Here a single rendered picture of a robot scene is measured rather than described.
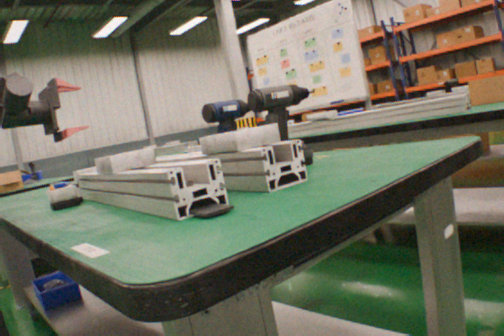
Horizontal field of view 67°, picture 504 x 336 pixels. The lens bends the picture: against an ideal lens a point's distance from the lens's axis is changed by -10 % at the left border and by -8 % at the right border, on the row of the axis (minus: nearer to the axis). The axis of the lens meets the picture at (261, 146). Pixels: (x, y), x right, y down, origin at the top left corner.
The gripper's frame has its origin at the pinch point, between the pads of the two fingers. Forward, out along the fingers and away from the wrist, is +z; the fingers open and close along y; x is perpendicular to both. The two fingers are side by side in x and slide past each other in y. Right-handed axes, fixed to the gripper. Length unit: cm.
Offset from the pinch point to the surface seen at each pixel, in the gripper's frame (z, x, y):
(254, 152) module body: 12.9, -40.2, -20.2
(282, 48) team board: 320, 162, 83
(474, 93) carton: 213, -42, -16
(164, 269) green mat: -23, -56, -30
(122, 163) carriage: 3.8, -7.7, -15.6
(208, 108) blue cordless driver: 36.3, -5.7, -4.7
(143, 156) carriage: 8.9, -9.0, -15.0
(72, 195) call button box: 3.9, 25.7, -20.2
